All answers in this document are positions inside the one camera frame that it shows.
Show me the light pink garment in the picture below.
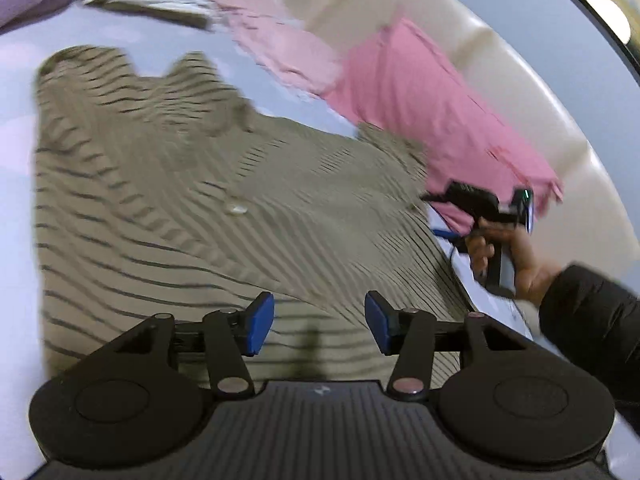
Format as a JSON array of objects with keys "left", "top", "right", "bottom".
[{"left": 212, "top": 0, "right": 342, "bottom": 96}]

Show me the pink pillow with embroidery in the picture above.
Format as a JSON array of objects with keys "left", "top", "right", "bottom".
[{"left": 323, "top": 15, "right": 563, "bottom": 216}]

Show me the beige padded headboard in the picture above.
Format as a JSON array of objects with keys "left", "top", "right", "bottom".
[{"left": 284, "top": 0, "right": 639, "bottom": 278}]

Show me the person's right hand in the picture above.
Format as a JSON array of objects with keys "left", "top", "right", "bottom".
[{"left": 465, "top": 219, "right": 564, "bottom": 308}]

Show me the tan striped shirt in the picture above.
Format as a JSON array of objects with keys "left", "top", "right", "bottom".
[{"left": 34, "top": 46, "right": 469, "bottom": 382}]

